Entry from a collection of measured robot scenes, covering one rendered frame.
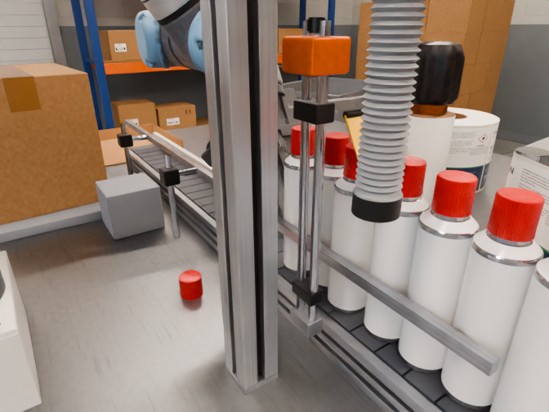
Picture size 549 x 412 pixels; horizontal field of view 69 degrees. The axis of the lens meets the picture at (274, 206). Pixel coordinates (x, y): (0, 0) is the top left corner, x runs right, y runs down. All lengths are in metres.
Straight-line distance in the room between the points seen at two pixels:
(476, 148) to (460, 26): 2.98
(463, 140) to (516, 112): 4.36
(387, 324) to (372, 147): 0.25
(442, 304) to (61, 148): 0.75
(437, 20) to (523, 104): 1.70
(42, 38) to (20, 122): 3.90
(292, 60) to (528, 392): 0.32
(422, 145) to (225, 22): 0.47
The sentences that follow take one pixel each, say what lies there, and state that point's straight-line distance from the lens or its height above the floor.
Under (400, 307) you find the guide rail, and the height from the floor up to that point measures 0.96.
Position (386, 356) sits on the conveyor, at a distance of 0.47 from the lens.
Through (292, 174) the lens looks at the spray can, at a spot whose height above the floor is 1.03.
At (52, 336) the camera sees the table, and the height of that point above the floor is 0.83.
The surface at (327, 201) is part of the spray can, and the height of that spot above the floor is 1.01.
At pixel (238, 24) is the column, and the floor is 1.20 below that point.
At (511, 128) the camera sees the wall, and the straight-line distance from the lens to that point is 5.26.
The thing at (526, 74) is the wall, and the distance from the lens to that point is 5.17.
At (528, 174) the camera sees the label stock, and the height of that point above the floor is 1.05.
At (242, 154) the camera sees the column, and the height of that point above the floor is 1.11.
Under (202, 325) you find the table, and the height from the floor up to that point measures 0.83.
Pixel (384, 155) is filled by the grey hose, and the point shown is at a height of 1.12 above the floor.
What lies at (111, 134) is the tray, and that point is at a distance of 1.56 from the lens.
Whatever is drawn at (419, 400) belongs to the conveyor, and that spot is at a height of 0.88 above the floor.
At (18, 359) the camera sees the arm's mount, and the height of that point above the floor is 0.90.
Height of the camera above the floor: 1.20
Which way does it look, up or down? 24 degrees down
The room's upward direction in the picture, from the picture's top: straight up
